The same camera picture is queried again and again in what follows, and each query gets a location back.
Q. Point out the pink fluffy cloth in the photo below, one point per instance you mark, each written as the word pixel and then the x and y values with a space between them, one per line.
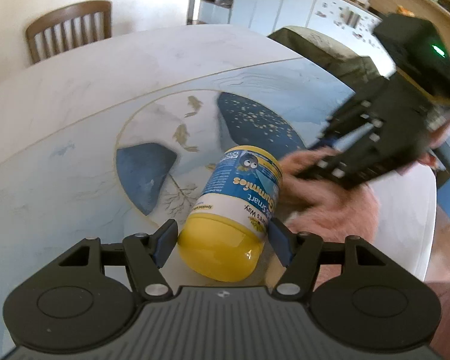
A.
pixel 341 210

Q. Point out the yellow jar with blue label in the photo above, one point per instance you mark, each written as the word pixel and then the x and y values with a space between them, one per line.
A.
pixel 228 210

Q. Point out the white cabinet with stickers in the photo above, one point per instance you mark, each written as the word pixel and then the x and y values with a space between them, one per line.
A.
pixel 341 17

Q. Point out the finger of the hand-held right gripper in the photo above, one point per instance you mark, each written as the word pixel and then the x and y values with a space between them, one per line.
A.
pixel 352 123
pixel 341 168

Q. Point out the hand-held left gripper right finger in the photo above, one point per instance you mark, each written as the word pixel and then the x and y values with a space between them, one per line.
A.
pixel 281 242

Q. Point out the olive upholstered chair back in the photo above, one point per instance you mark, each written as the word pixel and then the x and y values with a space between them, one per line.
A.
pixel 322 52

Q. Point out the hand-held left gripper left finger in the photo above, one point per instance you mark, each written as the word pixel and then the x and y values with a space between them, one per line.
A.
pixel 165 243

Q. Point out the brown wooden chair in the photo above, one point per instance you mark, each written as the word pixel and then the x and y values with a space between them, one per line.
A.
pixel 69 30

